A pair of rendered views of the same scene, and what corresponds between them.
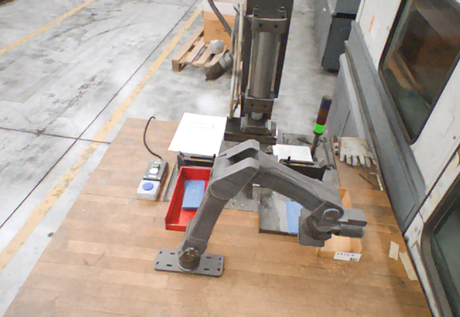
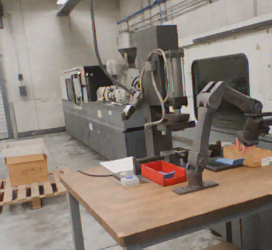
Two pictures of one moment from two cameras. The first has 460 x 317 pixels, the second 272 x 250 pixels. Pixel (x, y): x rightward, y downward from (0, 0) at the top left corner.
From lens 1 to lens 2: 125 cm
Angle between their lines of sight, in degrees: 40
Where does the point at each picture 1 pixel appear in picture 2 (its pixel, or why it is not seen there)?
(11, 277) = not seen: outside the picture
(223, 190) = (214, 100)
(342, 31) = (135, 141)
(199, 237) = (204, 148)
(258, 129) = (185, 116)
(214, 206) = (208, 119)
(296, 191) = (241, 97)
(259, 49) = (174, 67)
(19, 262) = not seen: outside the picture
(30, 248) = not seen: outside the picture
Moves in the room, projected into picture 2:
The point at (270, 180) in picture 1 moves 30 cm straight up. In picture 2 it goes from (230, 92) to (226, 20)
